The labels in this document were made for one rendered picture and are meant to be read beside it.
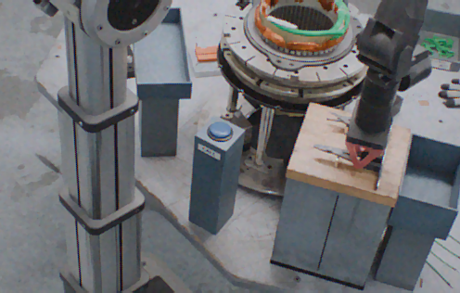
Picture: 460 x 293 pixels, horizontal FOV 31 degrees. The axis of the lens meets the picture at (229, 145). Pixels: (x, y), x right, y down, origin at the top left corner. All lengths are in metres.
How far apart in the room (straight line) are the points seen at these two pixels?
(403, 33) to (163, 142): 0.72
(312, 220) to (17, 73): 1.94
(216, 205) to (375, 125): 0.41
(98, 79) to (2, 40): 2.14
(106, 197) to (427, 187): 0.61
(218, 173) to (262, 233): 0.21
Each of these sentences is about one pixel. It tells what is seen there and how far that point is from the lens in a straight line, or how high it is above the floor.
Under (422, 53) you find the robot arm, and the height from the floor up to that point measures 1.30.
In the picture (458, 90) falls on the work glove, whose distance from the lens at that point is 2.17.
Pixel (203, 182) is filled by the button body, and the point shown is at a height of 0.92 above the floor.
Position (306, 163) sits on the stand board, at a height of 1.06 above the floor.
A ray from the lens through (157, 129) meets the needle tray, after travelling 1.79.
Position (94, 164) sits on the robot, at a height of 1.07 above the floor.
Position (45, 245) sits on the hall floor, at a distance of 2.69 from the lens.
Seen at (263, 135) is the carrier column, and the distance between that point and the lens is 1.74.
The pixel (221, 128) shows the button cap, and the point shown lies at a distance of 1.55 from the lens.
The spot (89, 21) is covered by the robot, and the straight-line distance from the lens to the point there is 1.15.
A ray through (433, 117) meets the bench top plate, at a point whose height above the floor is 0.78.
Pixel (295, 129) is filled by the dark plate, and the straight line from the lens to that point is 1.95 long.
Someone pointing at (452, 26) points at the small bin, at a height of 0.82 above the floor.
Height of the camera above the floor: 2.12
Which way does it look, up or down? 45 degrees down
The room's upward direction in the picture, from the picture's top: 7 degrees clockwise
